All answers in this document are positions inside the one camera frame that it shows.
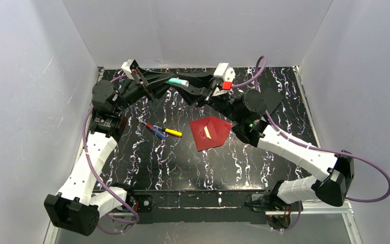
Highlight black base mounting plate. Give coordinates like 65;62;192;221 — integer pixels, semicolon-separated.
102;189;304;225

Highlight beige letter paper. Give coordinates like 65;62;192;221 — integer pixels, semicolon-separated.
204;126;211;139

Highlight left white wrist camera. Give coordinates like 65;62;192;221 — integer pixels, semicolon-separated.
121;59;139;81

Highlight aluminium frame rail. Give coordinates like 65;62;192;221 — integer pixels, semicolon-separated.
43;200;363;243

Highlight red envelope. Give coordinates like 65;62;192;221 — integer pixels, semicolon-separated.
189;116;232;151

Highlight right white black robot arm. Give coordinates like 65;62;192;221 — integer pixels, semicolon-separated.
171;68;354;211

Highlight yellow handled screwdriver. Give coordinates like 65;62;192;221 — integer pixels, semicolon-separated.
154;126;182;137

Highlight green white glue stick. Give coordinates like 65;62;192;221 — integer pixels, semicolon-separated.
167;78;189;87

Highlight black flat plate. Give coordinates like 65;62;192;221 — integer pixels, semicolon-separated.
262;88;284;115

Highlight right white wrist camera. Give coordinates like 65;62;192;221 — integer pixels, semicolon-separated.
212;63;236;97

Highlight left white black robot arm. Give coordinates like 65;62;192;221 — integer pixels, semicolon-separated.
44;59;174;236

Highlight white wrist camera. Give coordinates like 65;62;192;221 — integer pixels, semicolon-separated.
121;59;139;81
212;63;236;97

